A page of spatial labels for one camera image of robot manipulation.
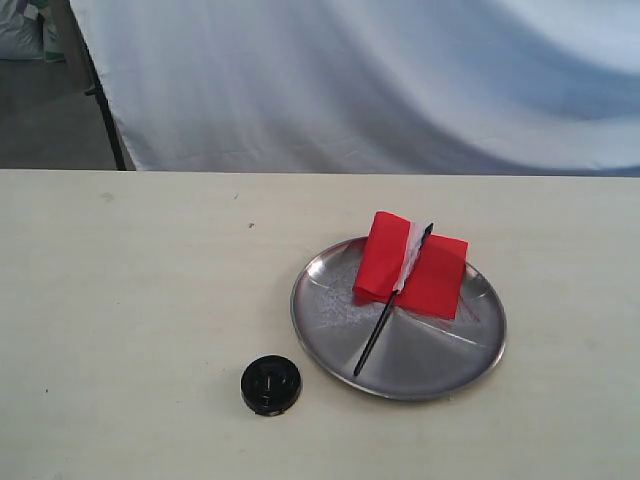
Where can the red and white flag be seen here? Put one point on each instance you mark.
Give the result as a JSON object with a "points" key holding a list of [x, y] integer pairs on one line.
{"points": [[406, 265]]}

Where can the round black flag base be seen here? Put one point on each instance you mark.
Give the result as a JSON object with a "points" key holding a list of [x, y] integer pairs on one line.
{"points": [[270, 385]]}

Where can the round metal plate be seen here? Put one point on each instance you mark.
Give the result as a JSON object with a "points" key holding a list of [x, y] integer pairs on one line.
{"points": [[416, 358]]}

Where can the white backdrop cloth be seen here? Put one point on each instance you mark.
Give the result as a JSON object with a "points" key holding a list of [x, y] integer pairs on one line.
{"points": [[436, 87]]}

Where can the black backdrop stand pole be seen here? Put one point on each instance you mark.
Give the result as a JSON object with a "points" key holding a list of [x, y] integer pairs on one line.
{"points": [[95, 89]]}

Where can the green printed sack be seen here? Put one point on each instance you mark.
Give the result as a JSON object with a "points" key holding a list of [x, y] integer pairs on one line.
{"points": [[52, 50]]}

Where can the white sack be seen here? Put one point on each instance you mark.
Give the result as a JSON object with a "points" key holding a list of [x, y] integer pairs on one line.
{"points": [[21, 37]]}

